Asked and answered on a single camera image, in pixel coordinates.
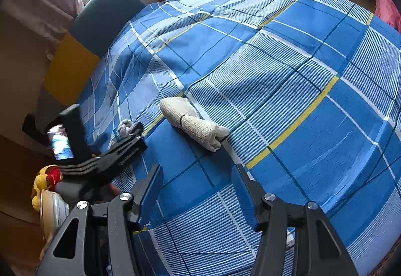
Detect pink jacket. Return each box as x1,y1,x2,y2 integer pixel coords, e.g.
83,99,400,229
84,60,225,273
374,0,401,33

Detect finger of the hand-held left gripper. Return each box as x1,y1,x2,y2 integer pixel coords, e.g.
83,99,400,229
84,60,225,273
93,135,148,176
124,122,145,139

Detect yellow plush toy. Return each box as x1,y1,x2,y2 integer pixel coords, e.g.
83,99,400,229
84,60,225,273
31,165,60,211

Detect multicolour padded headboard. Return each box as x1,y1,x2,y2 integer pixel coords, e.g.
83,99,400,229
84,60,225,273
22,0,146,151

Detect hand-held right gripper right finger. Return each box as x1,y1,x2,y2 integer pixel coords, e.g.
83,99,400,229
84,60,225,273
231,163,359,276

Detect cream towel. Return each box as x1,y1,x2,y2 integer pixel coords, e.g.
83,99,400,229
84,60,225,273
160,97,230,153

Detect blue plaid blanket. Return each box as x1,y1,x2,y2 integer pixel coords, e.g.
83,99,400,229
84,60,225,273
75,0,401,276

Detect wooden wardrobe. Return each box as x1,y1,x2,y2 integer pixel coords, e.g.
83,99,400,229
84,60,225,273
0,135,51,264

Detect grey socks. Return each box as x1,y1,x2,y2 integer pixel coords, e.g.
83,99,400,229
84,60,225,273
110,119,141,148

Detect pink curtain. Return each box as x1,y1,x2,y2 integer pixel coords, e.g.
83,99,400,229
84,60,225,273
0,0,86,58

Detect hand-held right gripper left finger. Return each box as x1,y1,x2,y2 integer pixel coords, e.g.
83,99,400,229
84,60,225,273
34,163,164,276

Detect large metal can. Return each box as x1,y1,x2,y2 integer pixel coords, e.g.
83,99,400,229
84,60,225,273
38,190,71,243

